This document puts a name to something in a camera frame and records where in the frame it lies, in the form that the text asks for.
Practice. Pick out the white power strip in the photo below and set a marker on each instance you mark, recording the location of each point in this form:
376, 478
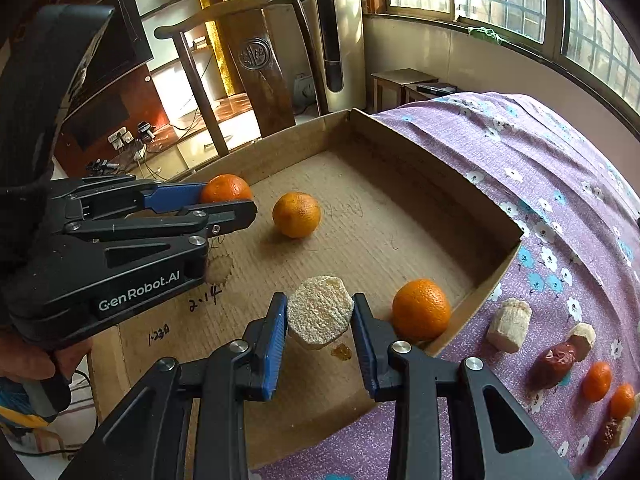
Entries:
120, 138

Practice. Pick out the dark wooden chair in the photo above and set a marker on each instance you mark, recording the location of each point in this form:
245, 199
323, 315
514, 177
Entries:
260, 60

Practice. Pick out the black set-top box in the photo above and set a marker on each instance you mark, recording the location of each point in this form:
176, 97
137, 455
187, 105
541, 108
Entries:
434, 88

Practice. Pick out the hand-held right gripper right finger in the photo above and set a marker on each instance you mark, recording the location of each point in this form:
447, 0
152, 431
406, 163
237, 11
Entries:
364, 350

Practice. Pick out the black television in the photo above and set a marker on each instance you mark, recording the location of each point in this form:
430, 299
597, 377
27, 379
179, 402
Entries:
125, 35

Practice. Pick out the peeled sugarcane piece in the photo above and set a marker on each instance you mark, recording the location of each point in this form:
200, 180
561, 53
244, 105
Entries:
584, 337
320, 310
626, 430
510, 325

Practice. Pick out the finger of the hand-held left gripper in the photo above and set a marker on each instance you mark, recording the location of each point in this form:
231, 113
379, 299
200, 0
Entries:
175, 196
230, 215

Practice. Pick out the tower air conditioner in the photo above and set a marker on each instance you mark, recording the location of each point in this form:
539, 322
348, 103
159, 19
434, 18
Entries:
345, 35

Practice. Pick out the dried red date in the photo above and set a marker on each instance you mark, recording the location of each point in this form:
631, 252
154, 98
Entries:
554, 364
605, 437

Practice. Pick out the orange tangerine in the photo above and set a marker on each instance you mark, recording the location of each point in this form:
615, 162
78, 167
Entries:
597, 381
227, 187
296, 215
421, 310
622, 401

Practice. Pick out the purple floral tablecloth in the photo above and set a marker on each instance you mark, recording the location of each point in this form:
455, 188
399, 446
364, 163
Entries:
500, 150

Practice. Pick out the wooden stool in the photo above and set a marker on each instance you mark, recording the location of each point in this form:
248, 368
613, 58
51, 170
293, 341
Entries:
400, 76

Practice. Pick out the green cloth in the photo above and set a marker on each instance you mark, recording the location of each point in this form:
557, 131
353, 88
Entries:
486, 34

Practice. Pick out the low wooden table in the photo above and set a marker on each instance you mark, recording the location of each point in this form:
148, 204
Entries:
430, 96

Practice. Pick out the person's left hand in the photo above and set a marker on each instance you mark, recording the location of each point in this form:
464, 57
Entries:
30, 360

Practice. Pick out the shallow cardboard box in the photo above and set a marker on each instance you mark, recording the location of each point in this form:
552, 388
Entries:
400, 210

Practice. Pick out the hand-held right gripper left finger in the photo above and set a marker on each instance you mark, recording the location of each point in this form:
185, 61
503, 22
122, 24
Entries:
275, 345

